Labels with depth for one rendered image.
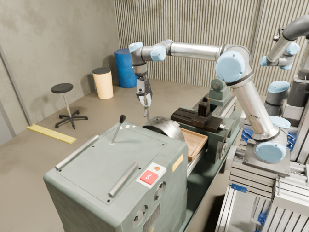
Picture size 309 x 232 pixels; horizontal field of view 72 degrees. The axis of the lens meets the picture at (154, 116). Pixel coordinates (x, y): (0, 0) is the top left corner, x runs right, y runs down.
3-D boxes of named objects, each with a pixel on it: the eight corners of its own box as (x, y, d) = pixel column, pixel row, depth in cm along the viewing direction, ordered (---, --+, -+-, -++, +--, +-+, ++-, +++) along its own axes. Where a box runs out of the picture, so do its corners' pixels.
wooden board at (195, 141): (191, 161, 158) (192, 157, 156) (151, 145, 175) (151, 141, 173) (207, 140, 179) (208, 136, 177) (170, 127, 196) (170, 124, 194)
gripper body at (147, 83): (151, 88, 128) (148, 68, 123) (150, 93, 121) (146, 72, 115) (139, 89, 129) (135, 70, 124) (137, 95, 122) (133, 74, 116)
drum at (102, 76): (104, 91, 484) (100, 66, 454) (117, 94, 468) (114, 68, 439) (93, 97, 457) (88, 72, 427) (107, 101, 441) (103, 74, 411)
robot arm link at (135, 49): (138, 44, 106) (124, 45, 111) (142, 66, 111) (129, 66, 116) (146, 41, 112) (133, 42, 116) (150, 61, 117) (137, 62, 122)
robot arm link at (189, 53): (256, 42, 99) (163, 34, 121) (252, 47, 91) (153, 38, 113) (251, 66, 105) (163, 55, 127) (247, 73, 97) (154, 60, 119)
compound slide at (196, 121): (203, 128, 176) (203, 122, 173) (191, 124, 181) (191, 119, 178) (212, 116, 190) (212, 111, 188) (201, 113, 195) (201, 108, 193)
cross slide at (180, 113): (215, 133, 176) (216, 129, 174) (170, 119, 197) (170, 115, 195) (223, 123, 189) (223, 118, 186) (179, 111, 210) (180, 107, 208)
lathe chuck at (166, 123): (182, 167, 141) (174, 125, 128) (144, 157, 159) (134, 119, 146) (188, 159, 147) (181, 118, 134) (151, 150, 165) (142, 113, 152)
